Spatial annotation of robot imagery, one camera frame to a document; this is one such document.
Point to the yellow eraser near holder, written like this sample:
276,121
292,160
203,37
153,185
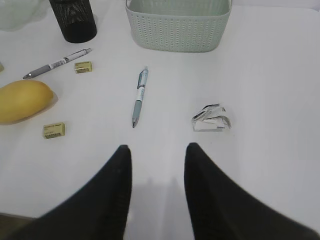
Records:
83,67

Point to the blue white pen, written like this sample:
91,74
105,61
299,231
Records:
141,85

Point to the yellow mango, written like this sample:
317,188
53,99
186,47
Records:
22,99

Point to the waste paper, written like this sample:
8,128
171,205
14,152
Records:
211,118

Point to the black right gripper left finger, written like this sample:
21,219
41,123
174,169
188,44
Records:
97,211

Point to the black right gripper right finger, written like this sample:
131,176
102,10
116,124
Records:
220,209

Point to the yellow eraser front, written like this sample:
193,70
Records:
54,130

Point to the grey white pen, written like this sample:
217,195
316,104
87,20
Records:
46,68

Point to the black mesh pen holder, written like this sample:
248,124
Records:
75,19

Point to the green woven plastic basket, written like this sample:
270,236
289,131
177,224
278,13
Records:
185,26

